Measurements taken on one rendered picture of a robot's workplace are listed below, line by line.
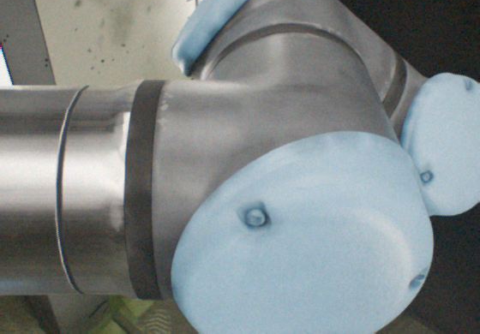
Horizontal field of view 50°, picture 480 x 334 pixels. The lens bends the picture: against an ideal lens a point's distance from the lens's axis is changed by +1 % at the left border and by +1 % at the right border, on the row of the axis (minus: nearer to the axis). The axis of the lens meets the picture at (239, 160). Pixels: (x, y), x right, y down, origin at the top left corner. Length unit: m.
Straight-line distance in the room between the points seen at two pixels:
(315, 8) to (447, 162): 0.13
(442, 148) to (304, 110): 0.16
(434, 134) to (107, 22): 1.14
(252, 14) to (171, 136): 0.11
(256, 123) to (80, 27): 1.18
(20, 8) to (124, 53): 0.31
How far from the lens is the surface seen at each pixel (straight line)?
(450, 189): 0.34
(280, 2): 0.28
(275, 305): 0.18
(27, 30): 1.27
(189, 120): 0.18
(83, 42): 1.36
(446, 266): 1.53
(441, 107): 0.33
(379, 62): 0.32
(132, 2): 1.42
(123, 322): 1.92
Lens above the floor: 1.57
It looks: 37 degrees down
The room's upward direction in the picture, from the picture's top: straight up
